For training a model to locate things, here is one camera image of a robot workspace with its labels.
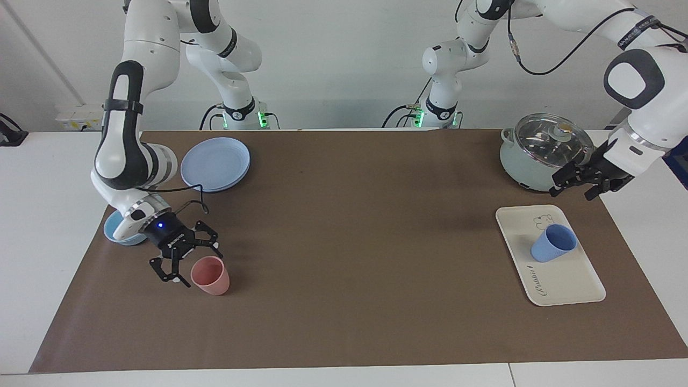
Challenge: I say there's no pink plastic cup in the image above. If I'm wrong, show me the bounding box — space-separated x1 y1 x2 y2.
191 256 231 296

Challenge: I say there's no black base cable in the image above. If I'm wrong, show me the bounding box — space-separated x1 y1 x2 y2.
382 80 434 128
199 104 224 130

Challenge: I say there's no cream rabbit print tray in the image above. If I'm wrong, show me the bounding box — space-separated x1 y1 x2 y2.
495 204 606 307

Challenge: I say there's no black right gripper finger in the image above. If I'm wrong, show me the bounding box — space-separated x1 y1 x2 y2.
149 248 192 289
184 219 224 260

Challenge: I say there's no blue plastic cup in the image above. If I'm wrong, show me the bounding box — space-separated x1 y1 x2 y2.
531 224 578 263

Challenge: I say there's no black table clamp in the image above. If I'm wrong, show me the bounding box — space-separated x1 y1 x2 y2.
0 113 28 147

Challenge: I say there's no pale green cooking pot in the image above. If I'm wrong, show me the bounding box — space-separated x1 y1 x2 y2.
499 126 594 192

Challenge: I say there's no brown table mat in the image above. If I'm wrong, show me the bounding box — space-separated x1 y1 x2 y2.
30 129 688 374

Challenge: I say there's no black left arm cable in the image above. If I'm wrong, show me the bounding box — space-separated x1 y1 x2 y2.
507 6 688 76

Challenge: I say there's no white power strip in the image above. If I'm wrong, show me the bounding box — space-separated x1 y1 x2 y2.
55 105 105 131

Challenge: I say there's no glass pot lid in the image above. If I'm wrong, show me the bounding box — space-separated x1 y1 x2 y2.
513 113 596 170

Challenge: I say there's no light blue bowl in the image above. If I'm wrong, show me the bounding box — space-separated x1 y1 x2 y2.
103 210 149 246

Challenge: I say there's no blue box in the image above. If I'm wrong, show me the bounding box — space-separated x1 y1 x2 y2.
666 149 688 190

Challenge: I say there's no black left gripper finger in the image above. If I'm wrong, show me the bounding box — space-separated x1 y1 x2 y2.
584 180 620 202
549 160 591 198

